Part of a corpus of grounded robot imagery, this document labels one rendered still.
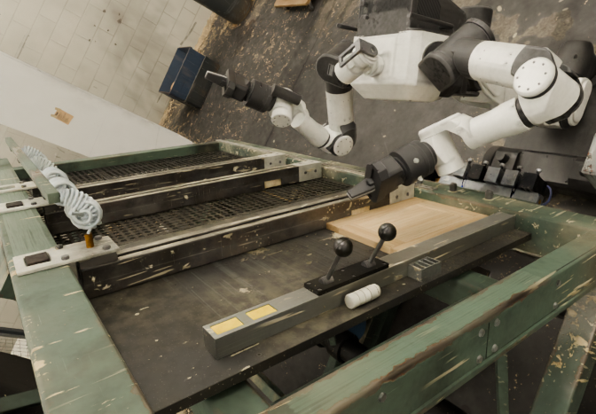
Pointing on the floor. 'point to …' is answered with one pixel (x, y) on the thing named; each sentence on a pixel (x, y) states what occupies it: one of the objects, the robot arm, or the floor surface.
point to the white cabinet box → (73, 114)
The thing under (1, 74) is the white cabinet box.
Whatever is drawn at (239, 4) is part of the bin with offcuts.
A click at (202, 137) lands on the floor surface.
